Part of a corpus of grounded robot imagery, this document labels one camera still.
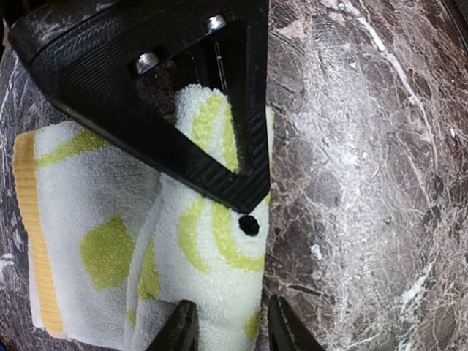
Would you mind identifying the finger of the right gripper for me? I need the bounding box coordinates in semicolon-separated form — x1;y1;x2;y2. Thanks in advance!
7;0;271;214

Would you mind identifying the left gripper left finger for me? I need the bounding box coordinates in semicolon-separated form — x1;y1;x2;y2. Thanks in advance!
146;300;199;351

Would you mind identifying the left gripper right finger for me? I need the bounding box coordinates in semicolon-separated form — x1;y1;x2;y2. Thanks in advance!
268;295;325;351

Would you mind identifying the yellow green patterned towel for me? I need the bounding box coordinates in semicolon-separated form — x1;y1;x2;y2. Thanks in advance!
11;83;276;351

